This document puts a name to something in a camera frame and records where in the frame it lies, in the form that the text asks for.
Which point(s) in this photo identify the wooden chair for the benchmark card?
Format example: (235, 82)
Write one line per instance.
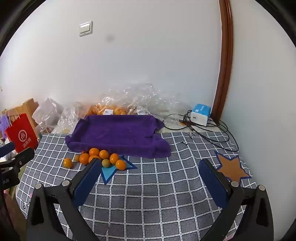
(29, 106)

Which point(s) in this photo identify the white light switch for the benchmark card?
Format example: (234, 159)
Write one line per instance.
(86, 29)

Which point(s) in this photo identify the blue paper star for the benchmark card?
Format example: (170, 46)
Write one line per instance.
(108, 173)

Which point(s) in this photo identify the purple cloth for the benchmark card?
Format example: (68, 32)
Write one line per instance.
(120, 134)

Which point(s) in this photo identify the clear bag of oranges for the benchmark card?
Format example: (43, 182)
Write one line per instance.
(111, 109)

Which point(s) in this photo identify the clear plastic bag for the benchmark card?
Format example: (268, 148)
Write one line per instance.
(69, 118)

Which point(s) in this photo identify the clear bottle with white cap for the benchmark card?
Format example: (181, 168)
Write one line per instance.
(42, 127)

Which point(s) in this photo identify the grey plastic bag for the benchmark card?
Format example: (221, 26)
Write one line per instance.
(48, 111)

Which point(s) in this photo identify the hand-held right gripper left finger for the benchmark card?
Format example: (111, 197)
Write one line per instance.
(86, 183)

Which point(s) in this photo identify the purple bag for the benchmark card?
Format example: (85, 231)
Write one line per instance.
(3, 127)

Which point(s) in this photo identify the pile of small oranges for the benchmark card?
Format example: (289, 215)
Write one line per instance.
(94, 151)

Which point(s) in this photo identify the brown wooden door frame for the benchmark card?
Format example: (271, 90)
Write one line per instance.
(225, 58)

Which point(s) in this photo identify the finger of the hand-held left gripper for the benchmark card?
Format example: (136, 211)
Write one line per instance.
(5, 149)
(23, 156)

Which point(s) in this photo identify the red paper bag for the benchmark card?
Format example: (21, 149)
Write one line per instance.
(22, 136)

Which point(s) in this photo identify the blue and white box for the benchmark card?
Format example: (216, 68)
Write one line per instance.
(200, 114)

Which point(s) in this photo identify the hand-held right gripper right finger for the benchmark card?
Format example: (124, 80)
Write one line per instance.
(214, 183)

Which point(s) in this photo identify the orange star with blue edge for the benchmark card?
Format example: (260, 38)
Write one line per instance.
(231, 168)

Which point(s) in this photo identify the grey checked cloth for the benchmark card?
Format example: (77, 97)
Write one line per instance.
(150, 185)

